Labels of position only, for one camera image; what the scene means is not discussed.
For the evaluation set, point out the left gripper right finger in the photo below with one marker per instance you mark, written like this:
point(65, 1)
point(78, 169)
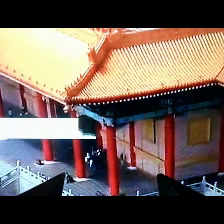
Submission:
point(171, 187)

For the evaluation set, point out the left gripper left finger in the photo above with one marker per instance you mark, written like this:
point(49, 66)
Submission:
point(50, 188)

